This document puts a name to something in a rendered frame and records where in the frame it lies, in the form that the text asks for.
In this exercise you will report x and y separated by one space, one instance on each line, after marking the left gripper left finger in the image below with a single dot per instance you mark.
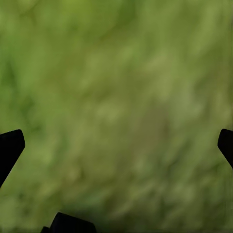
11 146

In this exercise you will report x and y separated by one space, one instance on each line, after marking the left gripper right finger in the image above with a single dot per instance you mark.
225 144

